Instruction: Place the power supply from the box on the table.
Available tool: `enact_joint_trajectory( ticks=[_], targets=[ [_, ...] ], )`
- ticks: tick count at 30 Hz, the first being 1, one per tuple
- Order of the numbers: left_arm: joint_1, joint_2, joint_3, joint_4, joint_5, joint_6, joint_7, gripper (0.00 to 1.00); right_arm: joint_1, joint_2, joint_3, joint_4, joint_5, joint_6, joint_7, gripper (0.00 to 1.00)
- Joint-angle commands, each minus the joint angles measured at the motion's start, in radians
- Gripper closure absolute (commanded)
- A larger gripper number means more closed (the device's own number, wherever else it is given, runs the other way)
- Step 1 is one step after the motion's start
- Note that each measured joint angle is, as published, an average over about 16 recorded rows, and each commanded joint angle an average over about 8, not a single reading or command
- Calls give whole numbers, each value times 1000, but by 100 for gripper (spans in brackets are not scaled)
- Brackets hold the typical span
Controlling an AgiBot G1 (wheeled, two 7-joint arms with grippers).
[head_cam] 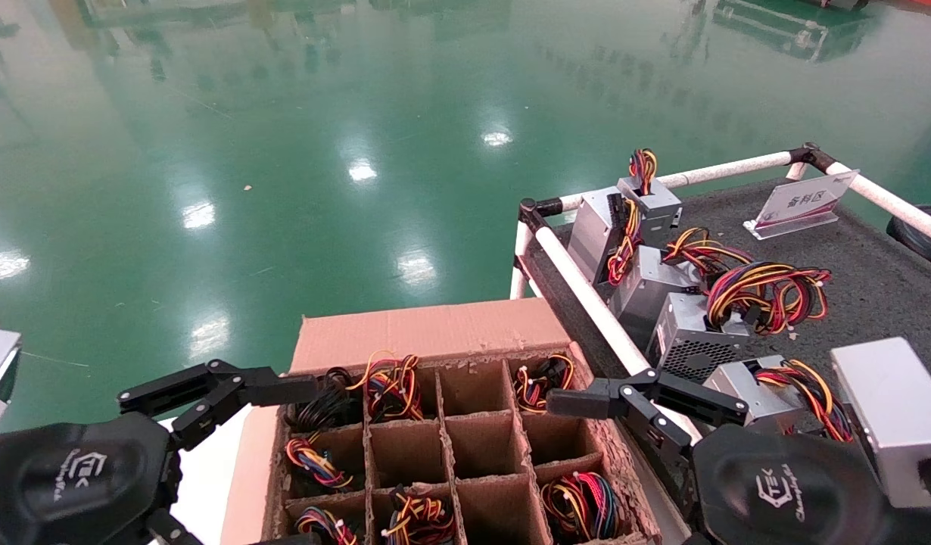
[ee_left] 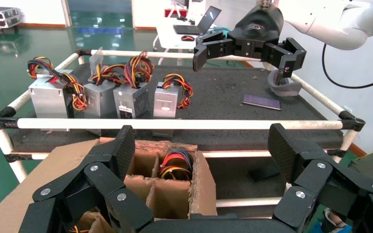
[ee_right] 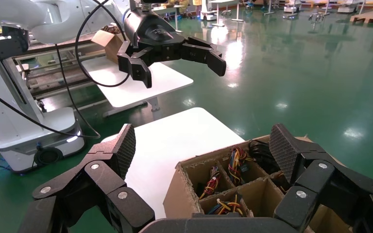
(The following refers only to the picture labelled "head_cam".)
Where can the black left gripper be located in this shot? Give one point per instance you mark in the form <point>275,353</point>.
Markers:
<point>72,477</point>

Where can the brown cardboard box with dividers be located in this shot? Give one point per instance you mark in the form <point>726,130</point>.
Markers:
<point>420,333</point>

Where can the silver power supply mesh grille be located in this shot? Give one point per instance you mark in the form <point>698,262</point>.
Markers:
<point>689,333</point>

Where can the black rubber wheel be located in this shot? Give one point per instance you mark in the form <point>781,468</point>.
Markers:
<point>923,238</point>

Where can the white pipe table frame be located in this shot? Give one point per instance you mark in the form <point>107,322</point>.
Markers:
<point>586,291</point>

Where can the tall silver power supply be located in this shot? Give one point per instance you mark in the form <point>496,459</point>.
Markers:
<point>594,231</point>

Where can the small silver power supply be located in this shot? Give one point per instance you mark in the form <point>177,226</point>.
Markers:
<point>655,200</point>

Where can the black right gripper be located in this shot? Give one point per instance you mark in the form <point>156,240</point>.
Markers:
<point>783,492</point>

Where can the silver power supply plain side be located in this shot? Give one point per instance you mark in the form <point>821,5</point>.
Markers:
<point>647,291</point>

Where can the clear acrylic sign holder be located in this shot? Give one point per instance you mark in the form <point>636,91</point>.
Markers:
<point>802,200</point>

